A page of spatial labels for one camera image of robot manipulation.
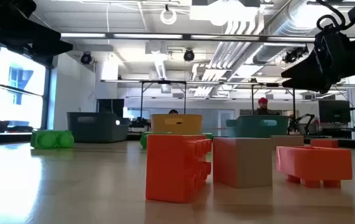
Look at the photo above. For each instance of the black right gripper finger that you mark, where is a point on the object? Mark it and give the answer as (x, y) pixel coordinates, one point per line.
(311, 84)
(307, 67)

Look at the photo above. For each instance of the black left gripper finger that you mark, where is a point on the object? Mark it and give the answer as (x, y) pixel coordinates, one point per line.
(40, 39)
(43, 59)

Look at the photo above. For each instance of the orange toy brick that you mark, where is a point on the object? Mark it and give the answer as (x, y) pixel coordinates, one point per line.
(324, 143)
(171, 168)
(314, 163)

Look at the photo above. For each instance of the wooden block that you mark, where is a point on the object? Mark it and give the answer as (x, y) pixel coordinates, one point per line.
(245, 161)

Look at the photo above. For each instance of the black background robot arm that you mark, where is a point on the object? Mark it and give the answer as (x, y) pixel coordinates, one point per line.
(303, 119)

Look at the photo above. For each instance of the black monitor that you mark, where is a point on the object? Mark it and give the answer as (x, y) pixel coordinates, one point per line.
(110, 105)
(334, 111)

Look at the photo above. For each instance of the person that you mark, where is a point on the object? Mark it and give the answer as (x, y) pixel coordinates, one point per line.
(264, 111)
(173, 112)

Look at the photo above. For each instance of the black overhead crossbar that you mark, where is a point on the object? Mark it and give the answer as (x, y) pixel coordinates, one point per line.
(258, 39)

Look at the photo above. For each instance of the teal plastic bin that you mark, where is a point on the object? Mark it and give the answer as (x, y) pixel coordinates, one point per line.
(251, 130)

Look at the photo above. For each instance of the dark grey plastic bin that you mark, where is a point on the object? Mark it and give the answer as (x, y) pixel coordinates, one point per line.
(96, 130)

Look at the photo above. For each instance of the black background equipment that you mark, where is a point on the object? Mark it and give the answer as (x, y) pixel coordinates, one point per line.
(140, 123)

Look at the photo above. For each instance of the yellow plastic bin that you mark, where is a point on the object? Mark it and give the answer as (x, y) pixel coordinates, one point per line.
(192, 127)

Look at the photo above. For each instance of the black hanging camera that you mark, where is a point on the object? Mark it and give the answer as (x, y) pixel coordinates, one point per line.
(189, 55)
(292, 56)
(86, 58)

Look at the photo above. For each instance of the silver ventilation duct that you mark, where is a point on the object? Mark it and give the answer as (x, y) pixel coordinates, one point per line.
(266, 54)

